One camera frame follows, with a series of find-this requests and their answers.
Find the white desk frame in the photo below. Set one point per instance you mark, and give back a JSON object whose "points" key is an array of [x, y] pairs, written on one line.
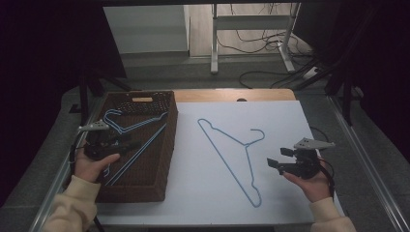
{"points": [[248, 23]]}

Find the white sheet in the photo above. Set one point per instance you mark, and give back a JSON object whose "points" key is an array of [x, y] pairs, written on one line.
{"points": [[274, 119]]}

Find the white cabinet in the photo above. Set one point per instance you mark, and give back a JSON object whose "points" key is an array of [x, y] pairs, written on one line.
{"points": [[145, 29]]}

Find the person's right hand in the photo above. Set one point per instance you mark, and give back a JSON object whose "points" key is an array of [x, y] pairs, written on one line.
{"points": [[314, 188]]}

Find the white power strip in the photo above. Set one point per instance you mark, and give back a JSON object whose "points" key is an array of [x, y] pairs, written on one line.
{"points": [[312, 72]]}

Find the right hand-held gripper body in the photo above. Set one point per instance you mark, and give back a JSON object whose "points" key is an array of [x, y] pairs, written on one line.
{"points": [[309, 144]]}

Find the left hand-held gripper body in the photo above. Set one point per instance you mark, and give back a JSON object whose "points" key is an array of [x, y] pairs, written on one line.
{"points": [[96, 126]]}

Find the dark curtain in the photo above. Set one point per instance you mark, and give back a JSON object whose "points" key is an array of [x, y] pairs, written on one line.
{"points": [[383, 64], [38, 80]]}

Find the brown woven basket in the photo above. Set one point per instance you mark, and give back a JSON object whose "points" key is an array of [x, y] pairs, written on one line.
{"points": [[154, 167]]}

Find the metal rail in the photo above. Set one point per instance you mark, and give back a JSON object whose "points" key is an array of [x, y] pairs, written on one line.
{"points": [[61, 174], [370, 167]]}

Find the person's left hand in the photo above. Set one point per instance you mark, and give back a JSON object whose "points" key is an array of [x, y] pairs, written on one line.
{"points": [[88, 169]]}

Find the black stand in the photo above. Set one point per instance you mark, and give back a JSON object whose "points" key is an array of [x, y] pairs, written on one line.
{"points": [[346, 103], [84, 100]]}

